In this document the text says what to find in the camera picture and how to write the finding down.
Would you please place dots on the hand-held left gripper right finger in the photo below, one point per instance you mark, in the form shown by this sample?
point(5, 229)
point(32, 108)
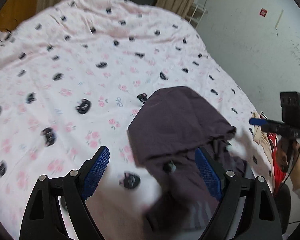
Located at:
point(208, 175)

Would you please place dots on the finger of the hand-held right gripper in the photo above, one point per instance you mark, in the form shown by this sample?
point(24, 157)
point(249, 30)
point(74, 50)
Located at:
point(258, 121)

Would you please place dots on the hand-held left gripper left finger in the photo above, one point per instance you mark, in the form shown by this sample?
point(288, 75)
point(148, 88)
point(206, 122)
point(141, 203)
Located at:
point(96, 172)

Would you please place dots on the purple grey hooded jacket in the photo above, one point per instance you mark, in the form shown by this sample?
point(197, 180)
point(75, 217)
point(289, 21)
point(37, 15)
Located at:
point(177, 120)

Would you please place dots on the person's right hand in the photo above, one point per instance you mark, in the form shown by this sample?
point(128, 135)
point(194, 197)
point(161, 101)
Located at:
point(279, 158)

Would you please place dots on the beige cloth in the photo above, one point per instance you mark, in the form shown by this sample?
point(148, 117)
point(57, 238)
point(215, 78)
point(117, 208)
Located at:
point(263, 140)

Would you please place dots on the red white printed cloth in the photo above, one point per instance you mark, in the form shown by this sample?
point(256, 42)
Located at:
point(277, 176)

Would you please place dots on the pink printed duvet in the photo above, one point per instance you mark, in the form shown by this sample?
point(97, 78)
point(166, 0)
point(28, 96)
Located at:
point(77, 67)

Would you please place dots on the white shelf cart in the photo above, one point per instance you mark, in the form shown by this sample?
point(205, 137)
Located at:
point(200, 7)

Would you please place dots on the white wall conduit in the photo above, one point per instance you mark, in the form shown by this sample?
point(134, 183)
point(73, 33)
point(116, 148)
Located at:
point(279, 19)

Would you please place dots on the red wall sign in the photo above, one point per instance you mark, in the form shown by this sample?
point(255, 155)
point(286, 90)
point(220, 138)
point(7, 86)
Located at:
point(263, 12)

